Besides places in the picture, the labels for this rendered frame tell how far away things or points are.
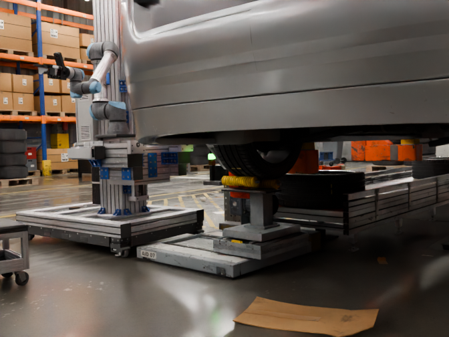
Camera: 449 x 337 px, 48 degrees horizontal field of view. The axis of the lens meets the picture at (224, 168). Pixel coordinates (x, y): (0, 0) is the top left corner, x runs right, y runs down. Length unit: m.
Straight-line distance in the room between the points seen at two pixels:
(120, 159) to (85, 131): 0.61
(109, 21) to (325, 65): 2.55
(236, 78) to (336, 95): 0.39
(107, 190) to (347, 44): 2.70
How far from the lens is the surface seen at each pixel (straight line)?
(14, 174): 10.39
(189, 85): 1.97
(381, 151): 5.28
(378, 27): 1.52
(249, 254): 2.90
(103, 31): 3.97
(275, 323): 2.17
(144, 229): 3.55
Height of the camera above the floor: 0.75
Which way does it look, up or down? 3 degrees down
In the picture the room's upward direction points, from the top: 1 degrees counter-clockwise
